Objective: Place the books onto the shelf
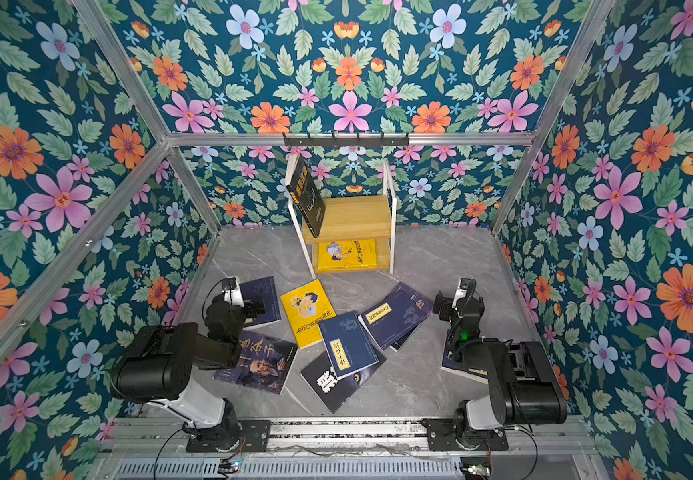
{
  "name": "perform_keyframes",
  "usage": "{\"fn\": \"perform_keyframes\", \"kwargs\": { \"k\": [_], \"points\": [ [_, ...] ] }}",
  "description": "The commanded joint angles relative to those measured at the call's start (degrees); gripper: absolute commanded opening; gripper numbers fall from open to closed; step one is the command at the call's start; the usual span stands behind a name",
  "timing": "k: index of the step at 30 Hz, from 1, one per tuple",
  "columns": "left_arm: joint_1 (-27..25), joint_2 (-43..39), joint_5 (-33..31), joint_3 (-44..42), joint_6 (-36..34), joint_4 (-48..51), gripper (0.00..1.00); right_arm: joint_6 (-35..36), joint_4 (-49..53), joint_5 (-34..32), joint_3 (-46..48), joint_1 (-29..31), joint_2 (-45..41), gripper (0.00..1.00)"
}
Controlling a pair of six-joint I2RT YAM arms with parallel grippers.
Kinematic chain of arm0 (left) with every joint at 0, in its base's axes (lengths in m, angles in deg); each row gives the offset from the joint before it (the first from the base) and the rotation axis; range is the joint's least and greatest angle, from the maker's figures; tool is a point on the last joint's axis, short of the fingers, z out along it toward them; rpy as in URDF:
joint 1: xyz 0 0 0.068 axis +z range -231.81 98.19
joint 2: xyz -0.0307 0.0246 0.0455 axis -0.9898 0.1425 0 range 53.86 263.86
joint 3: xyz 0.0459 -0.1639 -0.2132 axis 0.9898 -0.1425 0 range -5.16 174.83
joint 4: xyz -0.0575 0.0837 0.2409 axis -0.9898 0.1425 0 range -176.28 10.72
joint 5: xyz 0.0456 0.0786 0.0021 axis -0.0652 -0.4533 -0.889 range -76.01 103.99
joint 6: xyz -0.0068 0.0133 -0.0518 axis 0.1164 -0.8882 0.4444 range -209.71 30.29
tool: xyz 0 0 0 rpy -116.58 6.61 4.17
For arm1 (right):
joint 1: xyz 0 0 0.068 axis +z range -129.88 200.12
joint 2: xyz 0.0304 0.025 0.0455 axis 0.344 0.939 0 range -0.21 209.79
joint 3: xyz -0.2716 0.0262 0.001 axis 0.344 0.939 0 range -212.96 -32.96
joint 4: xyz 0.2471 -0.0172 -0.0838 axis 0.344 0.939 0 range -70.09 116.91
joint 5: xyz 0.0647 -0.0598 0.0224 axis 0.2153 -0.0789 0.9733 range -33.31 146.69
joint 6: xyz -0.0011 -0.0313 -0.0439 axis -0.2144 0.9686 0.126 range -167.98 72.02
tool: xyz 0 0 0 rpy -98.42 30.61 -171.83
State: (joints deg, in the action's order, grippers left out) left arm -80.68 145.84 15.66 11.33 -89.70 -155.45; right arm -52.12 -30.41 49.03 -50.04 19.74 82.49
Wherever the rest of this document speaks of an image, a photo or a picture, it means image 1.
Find navy book yellow label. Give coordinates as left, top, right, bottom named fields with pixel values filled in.
left=359, top=282, right=434, bottom=350
left=318, top=311, right=379, bottom=380

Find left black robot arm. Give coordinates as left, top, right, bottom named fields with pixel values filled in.
left=110, top=297, right=266, bottom=451

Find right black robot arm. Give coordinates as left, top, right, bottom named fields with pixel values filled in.
left=433, top=288, right=569, bottom=450

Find navy book far left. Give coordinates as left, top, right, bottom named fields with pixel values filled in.
left=240, top=276, right=282, bottom=330

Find navy book far right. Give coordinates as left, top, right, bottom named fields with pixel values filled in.
left=441, top=350, right=488, bottom=384

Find dark portrait book right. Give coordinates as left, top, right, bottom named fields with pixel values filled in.
left=390, top=328, right=418, bottom=352

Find dark portrait book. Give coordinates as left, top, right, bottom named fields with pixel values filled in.
left=390, top=328, right=418, bottom=352
left=214, top=331, right=298, bottom=395

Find dark portrait book front left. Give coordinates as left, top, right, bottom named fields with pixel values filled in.
left=214, top=331, right=298, bottom=395

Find yellow cartoon cover book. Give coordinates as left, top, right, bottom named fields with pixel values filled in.
left=280, top=280, right=336, bottom=349

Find white wooden two-tier shelf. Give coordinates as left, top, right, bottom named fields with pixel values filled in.
left=284, top=155, right=399, bottom=278

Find black book white characters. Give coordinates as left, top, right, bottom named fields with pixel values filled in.
left=300, top=353, right=386, bottom=413

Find black book leaning on shelf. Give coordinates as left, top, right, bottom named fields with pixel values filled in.
left=284, top=156, right=326, bottom=238

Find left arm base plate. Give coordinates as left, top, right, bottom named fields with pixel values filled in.
left=186, top=420, right=272, bottom=453

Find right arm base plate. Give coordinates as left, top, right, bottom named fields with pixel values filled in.
left=422, top=418, right=509, bottom=453

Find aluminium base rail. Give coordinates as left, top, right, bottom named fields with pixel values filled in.
left=96, top=416, right=599, bottom=464

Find black hook rail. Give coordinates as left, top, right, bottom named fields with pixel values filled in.
left=282, top=133, right=411, bottom=149

